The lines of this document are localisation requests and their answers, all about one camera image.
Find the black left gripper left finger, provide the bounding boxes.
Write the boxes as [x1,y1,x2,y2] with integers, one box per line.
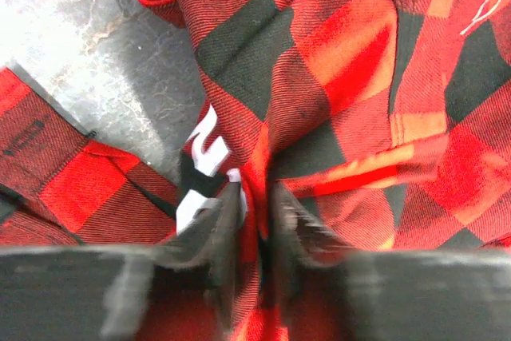
[1,183,240,340]

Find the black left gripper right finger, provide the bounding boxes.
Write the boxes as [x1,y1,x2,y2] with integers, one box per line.
[269,184,510,340]

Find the red black plaid shirt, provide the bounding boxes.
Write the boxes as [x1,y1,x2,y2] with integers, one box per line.
[1,0,510,340]

